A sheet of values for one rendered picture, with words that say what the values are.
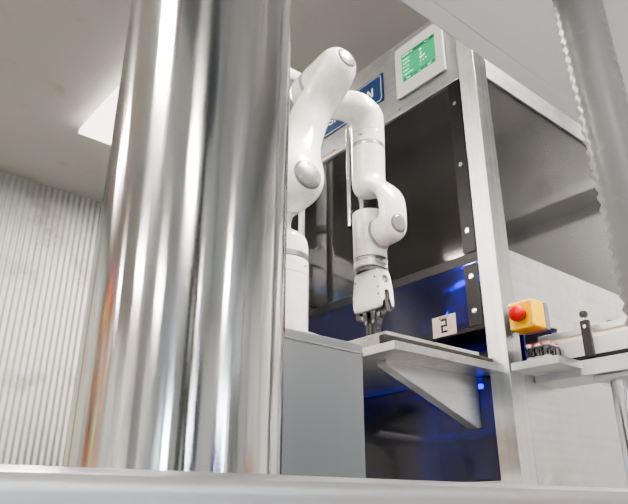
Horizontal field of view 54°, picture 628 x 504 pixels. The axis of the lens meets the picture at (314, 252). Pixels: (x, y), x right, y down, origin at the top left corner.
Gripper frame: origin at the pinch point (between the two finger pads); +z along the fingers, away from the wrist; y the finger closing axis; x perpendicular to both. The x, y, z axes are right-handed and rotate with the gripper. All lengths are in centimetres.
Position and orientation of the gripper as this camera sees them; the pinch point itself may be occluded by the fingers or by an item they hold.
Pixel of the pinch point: (373, 333)
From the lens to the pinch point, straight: 149.5
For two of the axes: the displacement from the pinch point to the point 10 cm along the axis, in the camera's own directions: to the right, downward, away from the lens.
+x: -7.7, -2.3, -5.9
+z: 0.1, 9.3, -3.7
